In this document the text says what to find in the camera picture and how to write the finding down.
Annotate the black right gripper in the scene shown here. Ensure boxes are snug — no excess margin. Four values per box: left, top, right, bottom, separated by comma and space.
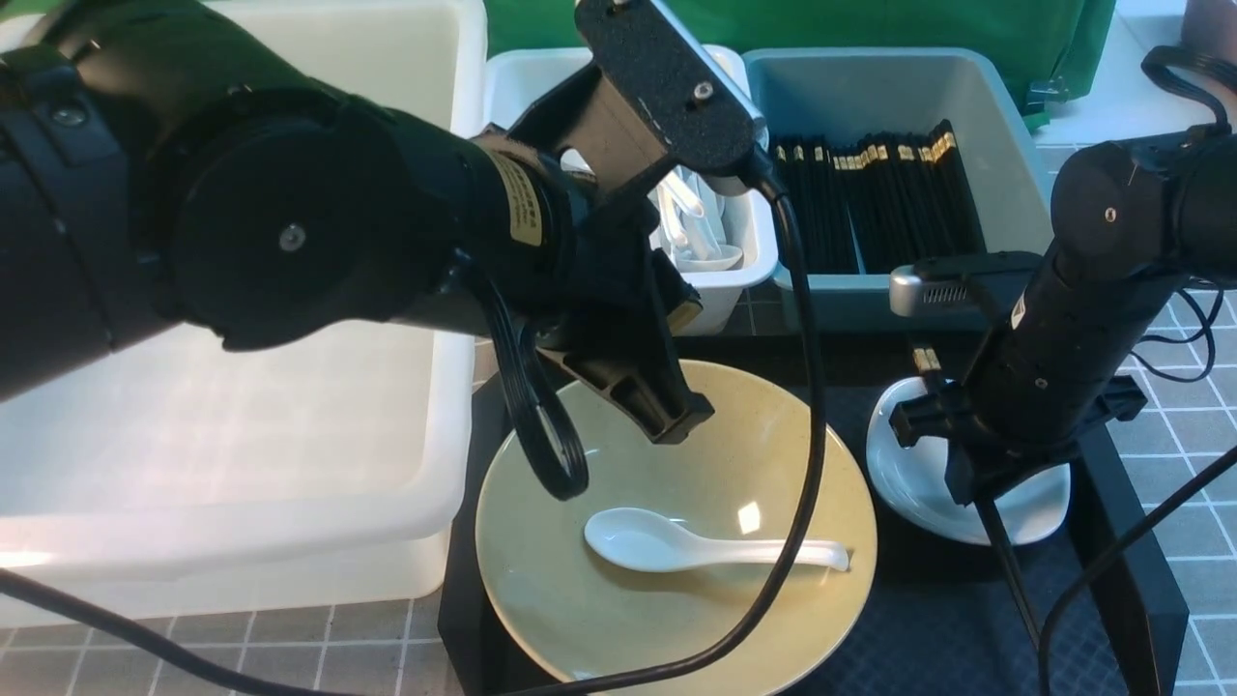
889, 376, 1147, 506

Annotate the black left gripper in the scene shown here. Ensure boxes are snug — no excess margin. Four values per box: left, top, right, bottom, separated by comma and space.
464, 59, 715, 445

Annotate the small white sauce dish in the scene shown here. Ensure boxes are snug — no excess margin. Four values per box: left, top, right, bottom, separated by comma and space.
866, 377, 1072, 546

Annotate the white soup spoon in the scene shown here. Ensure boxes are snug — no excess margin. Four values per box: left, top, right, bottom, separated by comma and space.
584, 507, 851, 574

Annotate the yellow noodle bowl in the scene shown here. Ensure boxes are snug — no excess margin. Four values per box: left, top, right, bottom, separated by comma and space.
475, 361, 877, 695

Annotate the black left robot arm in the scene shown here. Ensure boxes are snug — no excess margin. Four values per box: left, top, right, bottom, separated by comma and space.
2, 1, 714, 444

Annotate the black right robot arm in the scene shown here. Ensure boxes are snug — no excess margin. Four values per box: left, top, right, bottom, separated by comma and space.
891, 125, 1236, 506

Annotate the pile of white spoons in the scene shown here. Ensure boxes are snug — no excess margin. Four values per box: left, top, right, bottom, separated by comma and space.
653, 167, 743, 273

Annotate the black serving tray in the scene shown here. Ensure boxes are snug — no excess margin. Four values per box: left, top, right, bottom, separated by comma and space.
438, 378, 1189, 695

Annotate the black chopsticks bundle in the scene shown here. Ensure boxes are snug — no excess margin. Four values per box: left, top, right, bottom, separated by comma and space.
769, 119, 987, 274

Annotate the white spoon bin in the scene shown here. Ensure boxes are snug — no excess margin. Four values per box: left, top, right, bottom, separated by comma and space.
482, 47, 778, 335

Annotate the green cloth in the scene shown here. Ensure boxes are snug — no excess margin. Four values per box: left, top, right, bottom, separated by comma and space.
482, 1, 1115, 108

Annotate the large white plastic tub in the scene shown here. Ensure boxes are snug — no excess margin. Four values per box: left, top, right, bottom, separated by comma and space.
2, 1, 487, 626

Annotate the left camera black cable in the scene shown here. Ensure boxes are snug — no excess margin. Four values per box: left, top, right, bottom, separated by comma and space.
0, 174, 830, 696

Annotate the camera black cable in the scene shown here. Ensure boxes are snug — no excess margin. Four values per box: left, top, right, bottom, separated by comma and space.
971, 43, 1237, 696
0, 174, 830, 696

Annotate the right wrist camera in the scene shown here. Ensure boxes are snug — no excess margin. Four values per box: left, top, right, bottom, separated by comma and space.
888, 251, 1043, 318

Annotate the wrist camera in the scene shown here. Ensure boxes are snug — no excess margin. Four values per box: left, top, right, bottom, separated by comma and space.
573, 1, 768, 197
888, 251, 1043, 318

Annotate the right camera black cable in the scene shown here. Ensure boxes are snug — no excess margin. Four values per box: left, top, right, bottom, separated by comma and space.
971, 43, 1237, 696

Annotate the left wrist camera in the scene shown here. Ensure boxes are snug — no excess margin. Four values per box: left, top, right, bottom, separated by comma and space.
573, 1, 768, 197

